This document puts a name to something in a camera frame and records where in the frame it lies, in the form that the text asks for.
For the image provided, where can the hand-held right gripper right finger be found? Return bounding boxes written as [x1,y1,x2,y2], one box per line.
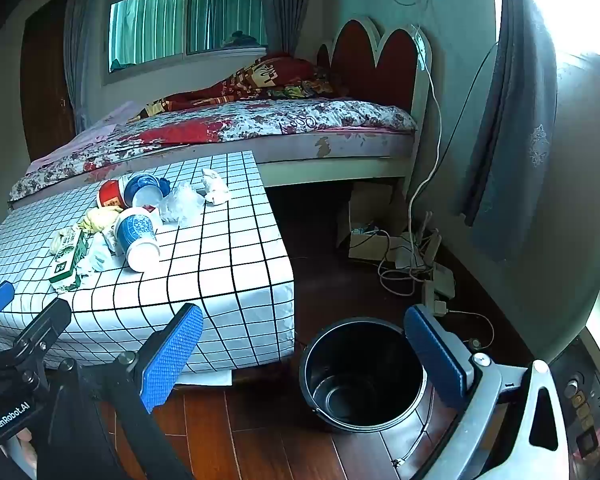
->
[404,304,576,480]

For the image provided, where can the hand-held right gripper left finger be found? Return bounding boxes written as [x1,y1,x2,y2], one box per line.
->
[37,304,204,480]

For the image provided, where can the green white carton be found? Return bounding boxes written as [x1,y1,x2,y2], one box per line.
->
[49,227,93,293]

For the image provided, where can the white paper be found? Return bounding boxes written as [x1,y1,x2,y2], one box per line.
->
[77,232,118,273]

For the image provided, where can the black bucket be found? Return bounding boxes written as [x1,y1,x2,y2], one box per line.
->
[299,316,427,433]

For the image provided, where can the yellow knitted cloth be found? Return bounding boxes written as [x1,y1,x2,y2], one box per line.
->
[77,207,121,233]

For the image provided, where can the blue white patterned cup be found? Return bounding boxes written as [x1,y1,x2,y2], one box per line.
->
[114,207,162,272]

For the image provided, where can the red paper cup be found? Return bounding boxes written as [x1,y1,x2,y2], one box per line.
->
[97,178,131,209]

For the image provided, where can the clear plastic wrap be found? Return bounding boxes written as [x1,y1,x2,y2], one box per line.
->
[157,180,206,223]

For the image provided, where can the plain blue paper cup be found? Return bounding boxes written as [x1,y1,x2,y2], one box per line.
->
[123,172,167,209]

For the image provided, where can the white tissue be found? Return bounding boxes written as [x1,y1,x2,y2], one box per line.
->
[201,168,229,205]

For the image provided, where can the person's left hand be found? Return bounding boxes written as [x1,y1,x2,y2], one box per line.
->
[5,427,38,478]

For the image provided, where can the white power strip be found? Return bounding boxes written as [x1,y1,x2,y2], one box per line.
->
[422,280,448,318]

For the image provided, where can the white adapter box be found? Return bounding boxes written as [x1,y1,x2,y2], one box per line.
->
[432,262,456,301]

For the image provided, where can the white router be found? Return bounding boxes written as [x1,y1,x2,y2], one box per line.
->
[395,212,443,268]

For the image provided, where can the table with checked white cloth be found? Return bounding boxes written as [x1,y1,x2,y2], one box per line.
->
[0,150,296,376]

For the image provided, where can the black appliance with buttons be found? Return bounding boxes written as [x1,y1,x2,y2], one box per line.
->
[550,337,600,480]

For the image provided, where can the cardboard box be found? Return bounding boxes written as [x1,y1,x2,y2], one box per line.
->
[336,182,406,261]

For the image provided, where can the pink cloth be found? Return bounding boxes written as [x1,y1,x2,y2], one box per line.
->
[27,100,146,171]

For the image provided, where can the bed with red headboard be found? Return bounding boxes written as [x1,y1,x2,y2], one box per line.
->
[7,16,433,211]

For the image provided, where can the brown wooden door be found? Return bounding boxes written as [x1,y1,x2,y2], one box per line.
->
[20,0,76,161]

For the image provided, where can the blue embroidered curtain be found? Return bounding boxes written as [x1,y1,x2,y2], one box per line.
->
[462,0,561,263]

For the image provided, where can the grey curtain beside door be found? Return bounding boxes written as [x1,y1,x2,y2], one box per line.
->
[62,0,111,131]

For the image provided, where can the floral bedsheet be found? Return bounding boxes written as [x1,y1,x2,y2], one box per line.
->
[10,97,418,203]

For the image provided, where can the red printed blanket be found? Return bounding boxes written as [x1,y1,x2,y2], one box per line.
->
[132,52,351,121]

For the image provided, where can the window with green curtain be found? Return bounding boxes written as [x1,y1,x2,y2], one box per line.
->
[107,0,271,73]

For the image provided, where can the dark clothes on windowsill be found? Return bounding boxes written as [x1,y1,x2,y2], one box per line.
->
[222,30,261,48]

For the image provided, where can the grey curtain beside headboard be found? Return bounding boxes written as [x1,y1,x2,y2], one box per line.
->
[262,0,306,58]

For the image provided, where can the bright window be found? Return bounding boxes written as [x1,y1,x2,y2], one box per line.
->
[490,0,600,66]

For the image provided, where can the thin cable with round button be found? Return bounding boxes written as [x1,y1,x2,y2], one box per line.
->
[392,309,496,467]

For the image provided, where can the tangle of floor cables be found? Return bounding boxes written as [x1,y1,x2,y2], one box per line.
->
[377,230,431,296]

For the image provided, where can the white charging cable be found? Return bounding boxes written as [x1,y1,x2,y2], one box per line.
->
[407,22,443,261]

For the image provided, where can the black wall cable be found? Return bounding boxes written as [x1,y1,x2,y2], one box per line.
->
[422,40,501,223]

